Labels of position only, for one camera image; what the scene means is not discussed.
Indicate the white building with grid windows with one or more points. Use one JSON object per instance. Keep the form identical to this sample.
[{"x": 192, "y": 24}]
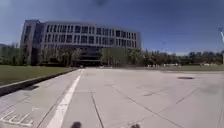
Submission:
[{"x": 83, "y": 35}]

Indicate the pale concrete slab pavement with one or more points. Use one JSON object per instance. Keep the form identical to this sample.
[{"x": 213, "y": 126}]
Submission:
[{"x": 133, "y": 96}]

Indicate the green lawn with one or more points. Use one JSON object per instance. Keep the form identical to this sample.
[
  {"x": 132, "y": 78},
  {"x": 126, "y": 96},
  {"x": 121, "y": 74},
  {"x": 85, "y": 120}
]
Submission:
[{"x": 23, "y": 72}]

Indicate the white painted line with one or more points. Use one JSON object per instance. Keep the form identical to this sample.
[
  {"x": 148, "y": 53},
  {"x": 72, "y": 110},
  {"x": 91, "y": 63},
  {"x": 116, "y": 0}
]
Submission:
[{"x": 65, "y": 103}]

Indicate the grass field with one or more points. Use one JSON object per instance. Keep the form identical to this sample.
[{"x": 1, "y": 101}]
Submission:
[{"x": 196, "y": 67}]

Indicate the grey kerb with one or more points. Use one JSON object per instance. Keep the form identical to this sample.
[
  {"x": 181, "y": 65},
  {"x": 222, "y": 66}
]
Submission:
[{"x": 30, "y": 82}]

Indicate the white painted ground marking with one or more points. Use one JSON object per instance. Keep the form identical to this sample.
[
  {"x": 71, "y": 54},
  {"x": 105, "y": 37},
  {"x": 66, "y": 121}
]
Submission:
[{"x": 16, "y": 118}]

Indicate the dark manhole cover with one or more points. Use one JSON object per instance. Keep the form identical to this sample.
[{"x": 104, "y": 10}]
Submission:
[{"x": 185, "y": 78}]

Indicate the pole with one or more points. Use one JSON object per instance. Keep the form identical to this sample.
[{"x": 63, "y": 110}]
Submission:
[{"x": 222, "y": 36}]

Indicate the robot's own part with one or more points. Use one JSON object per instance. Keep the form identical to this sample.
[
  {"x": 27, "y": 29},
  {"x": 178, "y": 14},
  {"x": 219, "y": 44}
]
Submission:
[
  {"x": 76, "y": 125},
  {"x": 135, "y": 126}
]

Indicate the row of trees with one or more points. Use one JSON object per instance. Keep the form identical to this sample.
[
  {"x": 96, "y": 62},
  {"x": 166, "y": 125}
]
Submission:
[{"x": 160, "y": 57}]

